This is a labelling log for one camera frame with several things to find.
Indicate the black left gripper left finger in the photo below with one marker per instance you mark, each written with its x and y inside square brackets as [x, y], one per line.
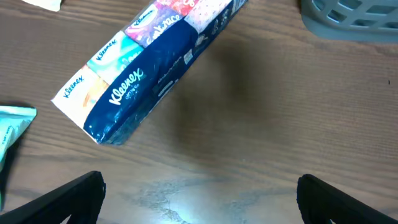
[78, 201]

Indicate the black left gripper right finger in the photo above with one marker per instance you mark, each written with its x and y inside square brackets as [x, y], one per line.
[321, 203]

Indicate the light teal tissue packet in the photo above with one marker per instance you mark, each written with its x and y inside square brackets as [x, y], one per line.
[14, 122]

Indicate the blue Kleenex tissue multipack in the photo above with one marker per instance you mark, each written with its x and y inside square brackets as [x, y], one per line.
[120, 85]

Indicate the beige paper bag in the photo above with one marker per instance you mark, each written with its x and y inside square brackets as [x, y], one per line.
[50, 5]

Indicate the grey plastic lattice basket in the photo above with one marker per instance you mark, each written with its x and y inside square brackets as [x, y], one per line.
[356, 20]

